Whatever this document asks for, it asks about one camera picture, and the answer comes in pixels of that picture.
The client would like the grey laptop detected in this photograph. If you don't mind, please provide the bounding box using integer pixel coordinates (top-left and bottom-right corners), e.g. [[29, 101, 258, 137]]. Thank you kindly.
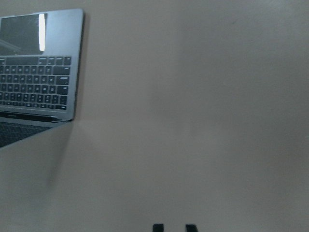
[[0, 9, 84, 147]]

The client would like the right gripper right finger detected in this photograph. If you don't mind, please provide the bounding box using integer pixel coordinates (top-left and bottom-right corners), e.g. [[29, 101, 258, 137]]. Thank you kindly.
[[185, 224, 198, 232]]

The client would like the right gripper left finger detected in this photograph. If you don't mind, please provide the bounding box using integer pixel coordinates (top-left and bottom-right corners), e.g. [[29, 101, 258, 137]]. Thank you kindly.
[[152, 224, 164, 232]]

